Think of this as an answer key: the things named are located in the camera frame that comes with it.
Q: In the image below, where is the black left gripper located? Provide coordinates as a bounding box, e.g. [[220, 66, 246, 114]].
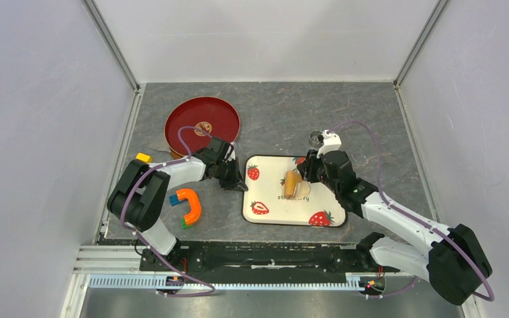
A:
[[215, 158, 247, 193]]

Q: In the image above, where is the wooden dough roller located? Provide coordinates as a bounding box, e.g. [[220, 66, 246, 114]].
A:
[[283, 170, 303, 194]]

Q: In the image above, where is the small dough ball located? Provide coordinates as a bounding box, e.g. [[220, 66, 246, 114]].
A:
[[284, 181, 311, 200]]

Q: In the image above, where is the white strawberry enamel tray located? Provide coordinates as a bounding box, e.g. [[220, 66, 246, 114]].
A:
[[242, 155, 347, 228]]

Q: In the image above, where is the small metal cup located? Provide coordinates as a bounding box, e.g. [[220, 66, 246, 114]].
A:
[[309, 130, 323, 148]]

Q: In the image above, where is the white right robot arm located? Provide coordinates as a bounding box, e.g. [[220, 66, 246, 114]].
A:
[[296, 150, 495, 305]]

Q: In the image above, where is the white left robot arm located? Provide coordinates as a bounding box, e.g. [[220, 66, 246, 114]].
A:
[[106, 137, 248, 270]]

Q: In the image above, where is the orange horseshoe magnet toy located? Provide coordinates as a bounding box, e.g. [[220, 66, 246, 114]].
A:
[[169, 188, 202, 229]]

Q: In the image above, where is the round red lacquer tray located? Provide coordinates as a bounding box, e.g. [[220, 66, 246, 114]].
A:
[[164, 97, 241, 159]]

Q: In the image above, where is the small yellow block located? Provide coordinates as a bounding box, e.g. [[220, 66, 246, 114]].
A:
[[135, 152, 152, 164]]

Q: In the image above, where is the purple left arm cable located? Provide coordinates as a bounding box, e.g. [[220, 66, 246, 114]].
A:
[[119, 126, 217, 298]]

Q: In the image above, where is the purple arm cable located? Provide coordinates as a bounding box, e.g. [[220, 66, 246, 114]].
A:
[[119, 126, 217, 298], [327, 121, 496, 303]]

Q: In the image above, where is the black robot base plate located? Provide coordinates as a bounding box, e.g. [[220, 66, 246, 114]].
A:
[[140, 231, 402, 286]]

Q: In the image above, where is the white slotted cable duct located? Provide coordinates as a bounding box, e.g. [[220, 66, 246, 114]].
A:
[[89, 274, 366, 292]]

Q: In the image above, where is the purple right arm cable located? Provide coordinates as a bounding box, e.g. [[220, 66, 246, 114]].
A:
[[327, 121, 496, 303]]

